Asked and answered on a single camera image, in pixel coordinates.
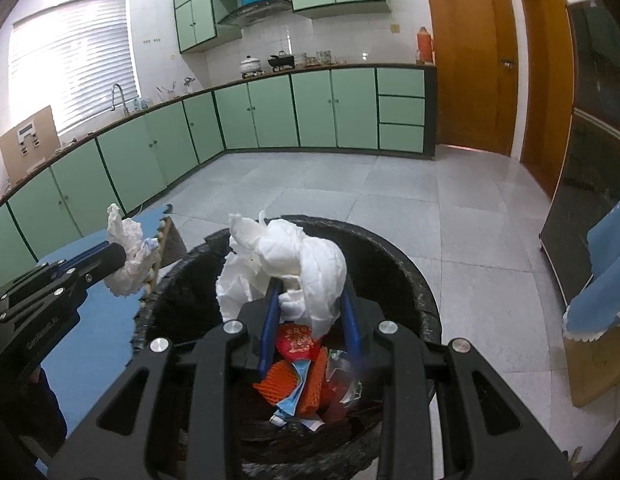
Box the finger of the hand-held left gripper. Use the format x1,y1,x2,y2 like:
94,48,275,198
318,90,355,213
50,241,113,281
70,245,128,292

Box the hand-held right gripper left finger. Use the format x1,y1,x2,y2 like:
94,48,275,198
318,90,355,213
49,279,283,480

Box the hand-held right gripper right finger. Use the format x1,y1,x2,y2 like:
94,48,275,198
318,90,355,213
339,287,575,480

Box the orange foam net sleeve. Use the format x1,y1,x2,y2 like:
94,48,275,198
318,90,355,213
252,347,331,416

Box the black-lined trash bin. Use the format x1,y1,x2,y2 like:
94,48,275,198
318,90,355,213
131,215,443,480

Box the large white tissue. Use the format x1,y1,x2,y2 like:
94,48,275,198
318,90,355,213
215,210,348,336

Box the blue white plastic packet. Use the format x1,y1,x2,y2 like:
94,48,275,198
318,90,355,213
270,360,311,423

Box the red gold printed packet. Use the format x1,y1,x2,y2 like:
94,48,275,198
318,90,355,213
275,322,321,361

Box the person's dark trousers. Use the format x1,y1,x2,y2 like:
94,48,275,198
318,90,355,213
0,367,68,466

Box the cardboard box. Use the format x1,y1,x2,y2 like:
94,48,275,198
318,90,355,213
0,105,61,181

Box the metal faucet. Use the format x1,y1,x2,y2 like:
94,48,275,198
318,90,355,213
111,83,129,118

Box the utensil rack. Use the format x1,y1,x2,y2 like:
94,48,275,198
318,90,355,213
157,77,196,101

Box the white window blinds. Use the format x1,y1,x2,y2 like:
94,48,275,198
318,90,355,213
9,0,141,136

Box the green lower cabinets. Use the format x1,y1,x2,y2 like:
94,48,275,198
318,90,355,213
0,65,437,291

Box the wooden table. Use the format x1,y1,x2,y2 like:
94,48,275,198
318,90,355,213
562,332,620,408

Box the black wok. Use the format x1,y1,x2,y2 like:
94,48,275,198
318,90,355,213
267,51,296,72

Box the dark wooden cabinet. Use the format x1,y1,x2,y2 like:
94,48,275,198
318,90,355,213
539,0,620,306

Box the orange thermos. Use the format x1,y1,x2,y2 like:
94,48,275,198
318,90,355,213
416,26,433,65

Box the range hood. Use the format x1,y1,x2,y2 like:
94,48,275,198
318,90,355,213
216,0,293,28

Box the wooden door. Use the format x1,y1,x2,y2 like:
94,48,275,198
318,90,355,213
421,0,521,158
516,0,576,201

